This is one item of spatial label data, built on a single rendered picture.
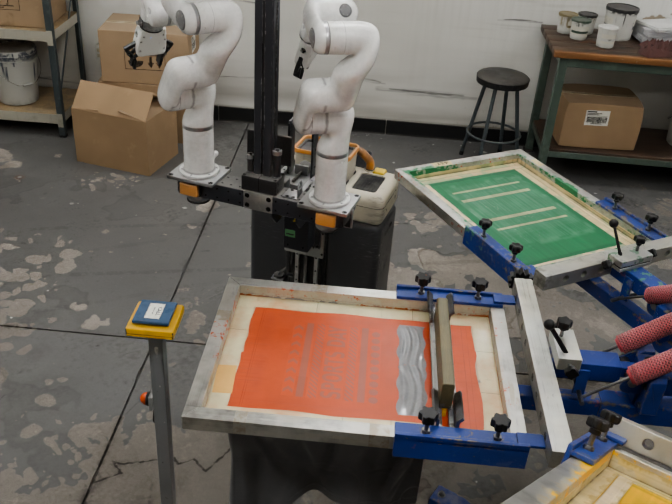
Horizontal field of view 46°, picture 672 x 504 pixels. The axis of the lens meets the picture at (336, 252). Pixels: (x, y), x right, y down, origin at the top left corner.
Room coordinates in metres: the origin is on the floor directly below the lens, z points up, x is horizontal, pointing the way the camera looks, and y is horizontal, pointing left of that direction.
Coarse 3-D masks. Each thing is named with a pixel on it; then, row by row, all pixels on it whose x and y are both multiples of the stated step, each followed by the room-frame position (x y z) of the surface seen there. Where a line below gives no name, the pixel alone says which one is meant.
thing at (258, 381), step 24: (240, 360) 1.59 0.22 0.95; (264, 360) 1.59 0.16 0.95; (240, 384) 1.49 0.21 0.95; (264, 384) 1.50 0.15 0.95; (384, 384) 1.53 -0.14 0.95; (456, 384) 1.55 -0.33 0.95; (264, 408) 1.42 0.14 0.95; (288, 408) 1.42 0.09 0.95; (312, 408) 1.43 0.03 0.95; (336, 408) 1.43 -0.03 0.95; (360, 408) 1.44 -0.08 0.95; (384, 408) 1.44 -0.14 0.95; (480, 408) 1.47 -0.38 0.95
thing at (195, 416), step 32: (256, 288) 1.87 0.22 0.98; (288, 288) 1.87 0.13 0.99; (320, 288) 1.89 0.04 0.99; (352, 288) 1.90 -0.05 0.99; (224, 320) 1.70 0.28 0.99; (192, 384) 1.44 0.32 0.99; (512, 384) 1.52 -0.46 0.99; (192, 416) 1.33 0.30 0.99; (224, 416) 1.34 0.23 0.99; (256, 416) 1.35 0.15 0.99; (288, 416) 1.36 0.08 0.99; (512, 416) 1.41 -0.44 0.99
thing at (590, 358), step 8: (584, 352) 1.61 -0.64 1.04; (592, 352) 1.61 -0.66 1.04; (600, 352) 1.61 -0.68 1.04; (608, 352) 1.61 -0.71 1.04; (552, 360) 1.57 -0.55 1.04; (584, 360) 1.57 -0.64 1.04; (592, 360) 1.58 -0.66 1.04; (600, 360) 1.58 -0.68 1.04; (608, 360) 1.58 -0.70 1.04; (616, 360) 1.58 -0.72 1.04; (584, 368) 1.56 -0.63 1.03; (592, 368) 1.56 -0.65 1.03; (600, 368) 1.56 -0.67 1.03; (608, 368) 1.56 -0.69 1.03; (616, 368) 1.56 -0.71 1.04; (560, 376) 1.56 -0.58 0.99; (592, 376) 1.56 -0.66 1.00; (600, 376) 1.56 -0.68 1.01; (608, 376) 1.56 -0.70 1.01; (616, 376) 1.56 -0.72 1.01
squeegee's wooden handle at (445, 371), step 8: (440, 304) 1.75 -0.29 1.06; (440, 312) 1.71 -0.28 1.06; (448, 312) 1.72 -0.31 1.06; (440, 320) 1.67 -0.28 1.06; (448, 320) 1.68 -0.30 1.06; (440, 328) 1.64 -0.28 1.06; (448, 328) 1.64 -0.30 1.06; (440, 336) 1.61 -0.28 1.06; (448, 336) 1.61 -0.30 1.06; (440, 344) 1.58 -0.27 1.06; (448, 344) 1.58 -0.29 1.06; (440, 352) 1.55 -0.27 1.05; (448, 352) 1.54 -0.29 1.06; (440, 360) 1.52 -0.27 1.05; (448, 360) 1.51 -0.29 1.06; (440, 368) 1.50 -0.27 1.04; (448, 368) 1.48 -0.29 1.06; (440, 376) 1.48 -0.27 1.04; (448, 376) 1.45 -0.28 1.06; (440, 384) 1.46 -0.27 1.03; (448, 384) 1.43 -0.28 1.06; (440, 392) 1.43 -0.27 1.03; (448, 392) 1.42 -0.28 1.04; (440, 400) 1.42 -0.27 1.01; (448, 400) 1.42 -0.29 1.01; (448, 408) 1.42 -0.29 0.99
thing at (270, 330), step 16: (256, 320) 1.76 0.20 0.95; (272, 320) 1.76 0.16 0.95; (288, 320) 1.77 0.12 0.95; (304, 320) 1.78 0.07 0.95; (320, 320) 1.78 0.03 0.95; (336, 320) 1.79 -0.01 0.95; (352, 320) 1.79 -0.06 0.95; (368, 320) 1.80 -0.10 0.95; (384, 320) 1.80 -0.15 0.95; (400, 320) 1.81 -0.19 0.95; (256, 336) 1.69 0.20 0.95; (272, 336) 1.69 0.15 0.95; (288, 336) 1.70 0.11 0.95; (384, 336) 1.73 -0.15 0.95; (464, 336) 1.75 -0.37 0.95; (256, 352) 1.62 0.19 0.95; (272, 352) 1.63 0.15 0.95; (288, 352) 1.63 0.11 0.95; (384, 352) 1.66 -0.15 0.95; (464, 352) 1.68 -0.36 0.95; (464, 368) 1.62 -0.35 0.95
